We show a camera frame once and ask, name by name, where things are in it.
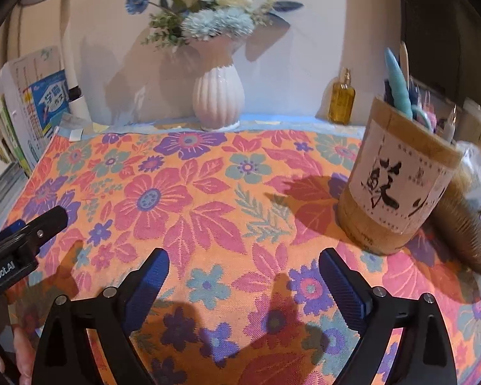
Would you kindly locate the white cylinder lamp post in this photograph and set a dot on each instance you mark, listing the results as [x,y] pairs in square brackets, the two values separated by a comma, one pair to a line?
[74,68]

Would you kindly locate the person's left hand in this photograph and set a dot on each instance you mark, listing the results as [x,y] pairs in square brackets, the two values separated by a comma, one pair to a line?
[25,357]

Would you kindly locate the stack of lying books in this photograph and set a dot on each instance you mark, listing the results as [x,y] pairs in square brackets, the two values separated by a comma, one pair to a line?
[3,192]

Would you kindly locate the brown ribbed basket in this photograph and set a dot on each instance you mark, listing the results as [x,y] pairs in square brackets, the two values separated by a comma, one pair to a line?
[465,240]

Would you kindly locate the white paper tag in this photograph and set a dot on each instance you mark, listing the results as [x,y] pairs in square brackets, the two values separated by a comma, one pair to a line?
[75,135]

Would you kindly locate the small cardboard box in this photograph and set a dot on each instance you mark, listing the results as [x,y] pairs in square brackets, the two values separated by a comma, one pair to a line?
[473,118]

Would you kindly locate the bamboo pen holder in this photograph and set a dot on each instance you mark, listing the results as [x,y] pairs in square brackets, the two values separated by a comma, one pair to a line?
[368,216]

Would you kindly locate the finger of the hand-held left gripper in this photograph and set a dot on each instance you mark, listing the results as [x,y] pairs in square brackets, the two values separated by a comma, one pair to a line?
[7,230]
[48,220]

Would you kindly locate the yellow oil bottle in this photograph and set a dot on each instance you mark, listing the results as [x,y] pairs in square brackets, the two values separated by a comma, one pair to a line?
[342,104]

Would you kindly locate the artificial flower bouquet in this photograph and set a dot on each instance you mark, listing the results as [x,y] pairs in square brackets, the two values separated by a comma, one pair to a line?
[216,24]

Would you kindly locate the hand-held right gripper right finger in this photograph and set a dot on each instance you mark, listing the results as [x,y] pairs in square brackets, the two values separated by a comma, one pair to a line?
[342,284]

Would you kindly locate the orange floral blanket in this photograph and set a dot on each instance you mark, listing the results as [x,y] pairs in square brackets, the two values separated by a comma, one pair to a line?
[184,216]

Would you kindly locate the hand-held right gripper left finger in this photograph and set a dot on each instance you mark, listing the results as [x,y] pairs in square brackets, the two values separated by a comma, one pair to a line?
[146,284]

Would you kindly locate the white ribbed vase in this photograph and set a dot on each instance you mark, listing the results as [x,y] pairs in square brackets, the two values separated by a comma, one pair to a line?
[218,96]

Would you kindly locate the row of standing books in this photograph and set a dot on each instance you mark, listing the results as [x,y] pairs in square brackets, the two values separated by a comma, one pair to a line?
[35,100]

